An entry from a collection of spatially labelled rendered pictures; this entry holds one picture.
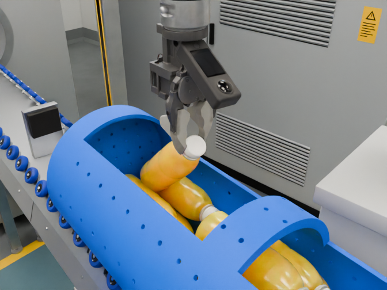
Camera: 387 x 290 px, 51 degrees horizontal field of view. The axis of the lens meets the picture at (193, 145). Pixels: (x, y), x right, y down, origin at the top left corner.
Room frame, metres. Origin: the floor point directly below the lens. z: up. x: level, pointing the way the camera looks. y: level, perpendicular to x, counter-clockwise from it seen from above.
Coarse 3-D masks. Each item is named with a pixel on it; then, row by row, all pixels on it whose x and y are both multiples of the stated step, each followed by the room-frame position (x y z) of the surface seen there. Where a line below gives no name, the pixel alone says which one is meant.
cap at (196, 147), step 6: (192, 138) 0.60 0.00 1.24; (198, 138) 0.60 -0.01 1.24; (192, 144) 0.59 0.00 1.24; (198, 144) 0.59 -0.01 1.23; (204, 144) 0.60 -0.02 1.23; (186, 150) 0.58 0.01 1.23; (192, 150) 0.58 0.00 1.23; (198, 150) 0.58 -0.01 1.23; (204, 150) 0.59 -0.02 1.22; (192, 156) 0.58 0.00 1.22; (198, 156) 0.58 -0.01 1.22
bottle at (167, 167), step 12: (168, 144) 0.63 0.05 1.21; (156, 156) 0.64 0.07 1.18; (168, 156) 0.60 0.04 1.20; (180, 156) 0.59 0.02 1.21; (144, 168) 0.67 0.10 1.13; (156, 168) 0.63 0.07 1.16; (168, 168) 0.60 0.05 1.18; (180, 168) 0.59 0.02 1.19; (192, 168) 0.60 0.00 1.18; (144, 180) 0.66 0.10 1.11; (156, 180) 0.63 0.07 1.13; (168, 180) 0.62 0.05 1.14
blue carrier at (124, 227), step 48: (96, 144) 0.72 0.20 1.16; (144, 144) 0.79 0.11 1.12; (48, 192) 0.64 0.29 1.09; (96, 192) 0.53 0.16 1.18; (144, 192) 0.49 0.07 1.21; (240, 192) 0.61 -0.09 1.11; (96, 240) 0.49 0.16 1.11; (144, 240) 0.42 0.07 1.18; (192, 240) 0.39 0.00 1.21; (240, 240) 0.37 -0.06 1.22; (288, 240) 0.52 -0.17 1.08; (144, 288) 0.38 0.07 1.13; (192, 288) 0.34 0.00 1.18; (240, 288) 0.31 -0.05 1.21; (336, 288) 0.44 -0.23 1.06; (384, 288) 0.39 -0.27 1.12
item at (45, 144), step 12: (36, 108) 1.05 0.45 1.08; (48, 108) 1.06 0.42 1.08; (24, 120) 1.03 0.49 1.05; (36, 120) 1.02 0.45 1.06; (48, 120) 1.04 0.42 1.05; (36, 132) 1.02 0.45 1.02; (48, 132) 1.04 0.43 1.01; (60, 132) 1.08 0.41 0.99; (36, 144) 1.03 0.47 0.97; (48, 144) 1.05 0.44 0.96; (36, 156) 1.02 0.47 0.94
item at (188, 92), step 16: (160, 32) 0.64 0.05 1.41; (176, 32) 0.58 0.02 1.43; (192, 32) 0.58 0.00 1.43; (176, 48) 0.60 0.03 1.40; (160, 64) 0.62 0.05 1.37; (176, 64) 0.61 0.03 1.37; (160, 80) 0.62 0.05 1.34; (176, 80) 0.58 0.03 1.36; (192, 80) 0.59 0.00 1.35; (160, 96) 0.61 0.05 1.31; (192, 96) 0.59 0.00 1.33
